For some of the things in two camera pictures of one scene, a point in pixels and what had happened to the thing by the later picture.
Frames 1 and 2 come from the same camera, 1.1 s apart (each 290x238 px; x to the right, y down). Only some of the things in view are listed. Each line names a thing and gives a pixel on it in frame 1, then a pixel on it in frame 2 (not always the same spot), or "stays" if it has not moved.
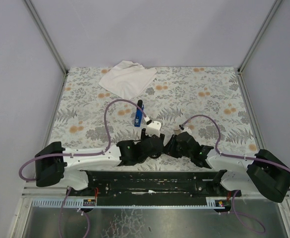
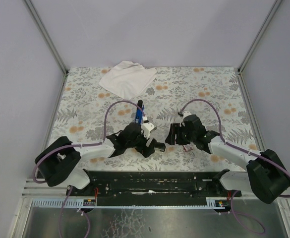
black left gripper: x=158 y=143 -> x=147 y=146
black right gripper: x=174 y=143 -> x=176 y=134
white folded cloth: x=128 y=79 stays
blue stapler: x=139 y=114 stays
